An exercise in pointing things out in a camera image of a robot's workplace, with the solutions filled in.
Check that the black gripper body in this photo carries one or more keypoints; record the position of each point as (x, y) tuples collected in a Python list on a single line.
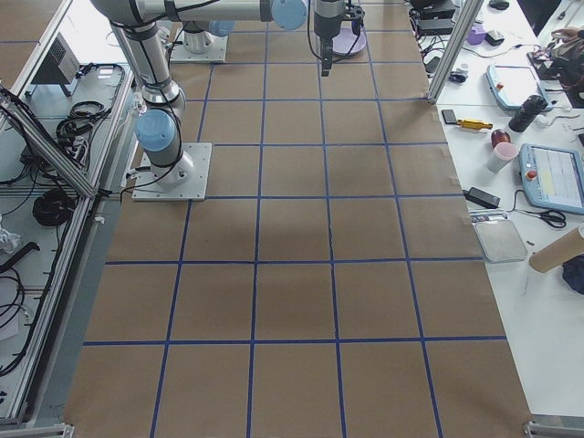
[(327, 25)]

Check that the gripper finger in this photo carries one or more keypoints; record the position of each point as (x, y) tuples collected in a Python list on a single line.
[(326, 56)]

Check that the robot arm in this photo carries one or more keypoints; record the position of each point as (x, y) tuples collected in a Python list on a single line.
[(199, 36), (158, 130)]

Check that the lilac plate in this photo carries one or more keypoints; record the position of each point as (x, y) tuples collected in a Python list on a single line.
[(347, 44)]

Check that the white pink cup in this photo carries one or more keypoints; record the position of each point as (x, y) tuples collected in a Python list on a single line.
[(502, 154)]

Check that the black electronics box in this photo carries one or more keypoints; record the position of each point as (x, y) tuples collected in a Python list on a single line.
[(435, 23)]

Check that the white blue small device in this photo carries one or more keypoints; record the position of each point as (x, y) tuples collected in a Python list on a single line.
[(460, 74)]

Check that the black phone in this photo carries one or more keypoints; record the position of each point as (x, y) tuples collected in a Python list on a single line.
[(449, 117)]

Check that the yellow black tool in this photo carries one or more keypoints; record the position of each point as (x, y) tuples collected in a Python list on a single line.
[(474, 124)]

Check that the black computer mouse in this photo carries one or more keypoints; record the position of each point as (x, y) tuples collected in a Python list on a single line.
[(499, 5)]

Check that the blue teach pendant far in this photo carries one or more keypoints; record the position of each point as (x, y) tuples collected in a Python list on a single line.
[(512, 85)]

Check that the blue teach pendant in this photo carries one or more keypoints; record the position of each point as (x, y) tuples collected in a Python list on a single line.
[(512, 85), (552, 178)]

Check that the black power brick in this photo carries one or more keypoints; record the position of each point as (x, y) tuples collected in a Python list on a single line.
[(482, 198)]

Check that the black thermos bottle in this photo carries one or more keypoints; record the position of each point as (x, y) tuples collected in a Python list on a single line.
[(527, 113)]

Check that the clear plastic tray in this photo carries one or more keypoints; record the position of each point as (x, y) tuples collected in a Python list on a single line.
[(498, 236)]

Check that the blue teach pendant near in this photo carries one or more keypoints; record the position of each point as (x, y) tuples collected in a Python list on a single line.
[(552, 178)]

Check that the grey control box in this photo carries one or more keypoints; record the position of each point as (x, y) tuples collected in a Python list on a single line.
[(59, 68)]

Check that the black scissors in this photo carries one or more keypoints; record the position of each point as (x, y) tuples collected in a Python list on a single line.
[(553, 218)]

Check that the cardboard tube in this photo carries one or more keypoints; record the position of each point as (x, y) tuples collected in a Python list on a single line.
[(558, 252)]

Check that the dark blue cloth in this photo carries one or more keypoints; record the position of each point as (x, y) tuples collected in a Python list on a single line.
[(573, 273)]

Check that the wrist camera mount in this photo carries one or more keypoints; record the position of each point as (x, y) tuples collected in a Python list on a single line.
[(354, 14)]

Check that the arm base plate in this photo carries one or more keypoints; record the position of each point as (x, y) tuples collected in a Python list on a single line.
[(216, 54), (186, 181)]

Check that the aluminium frame post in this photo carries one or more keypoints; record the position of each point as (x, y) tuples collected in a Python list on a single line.
[(470, 9)]

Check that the aluminium frame rail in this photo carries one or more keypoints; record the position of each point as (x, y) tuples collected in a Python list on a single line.
[(25, 122)]

